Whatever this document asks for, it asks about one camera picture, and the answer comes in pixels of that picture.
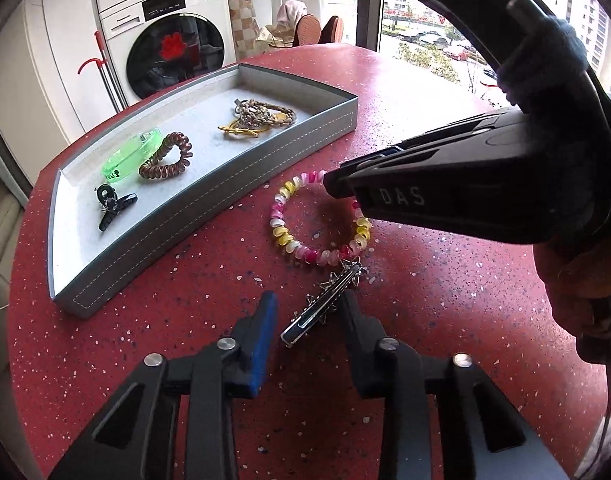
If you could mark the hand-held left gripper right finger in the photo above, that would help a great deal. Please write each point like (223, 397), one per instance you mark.
(358, 330)

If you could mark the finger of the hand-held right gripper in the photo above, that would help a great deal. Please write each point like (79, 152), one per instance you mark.
(345, 180)
(460, 127)

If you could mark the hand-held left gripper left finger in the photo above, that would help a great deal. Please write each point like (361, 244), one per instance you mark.
(265, 340)

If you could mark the silver star hair clip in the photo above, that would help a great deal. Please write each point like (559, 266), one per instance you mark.
(315, 310)

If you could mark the grey jewelry tray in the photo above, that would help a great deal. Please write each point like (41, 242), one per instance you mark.
(200, 125)

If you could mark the black claw hair clip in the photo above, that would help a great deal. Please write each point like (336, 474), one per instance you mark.
(108, 217)

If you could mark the person's right hand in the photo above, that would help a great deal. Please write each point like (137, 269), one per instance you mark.
(570, 290)

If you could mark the red car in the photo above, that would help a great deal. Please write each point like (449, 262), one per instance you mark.
(458, 52)

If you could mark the green tree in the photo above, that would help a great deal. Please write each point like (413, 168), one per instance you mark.
(425, 60)

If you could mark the blue knit sleeve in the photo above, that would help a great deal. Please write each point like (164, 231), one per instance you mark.
(550, 65)

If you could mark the brown slipper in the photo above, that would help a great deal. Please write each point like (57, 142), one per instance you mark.
(332, 30)
(308, 30)

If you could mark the pink cloth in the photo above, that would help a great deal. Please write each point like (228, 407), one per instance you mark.
(291, 12)

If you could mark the checkered bag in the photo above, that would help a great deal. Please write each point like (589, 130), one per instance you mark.
(243, 25)

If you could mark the red mop pole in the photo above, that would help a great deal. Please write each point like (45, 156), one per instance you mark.
(98, 45)

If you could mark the white cabinet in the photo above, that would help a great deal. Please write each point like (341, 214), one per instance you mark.
(50, 60)

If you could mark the black window frame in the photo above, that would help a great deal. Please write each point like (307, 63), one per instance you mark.
(369, 5)

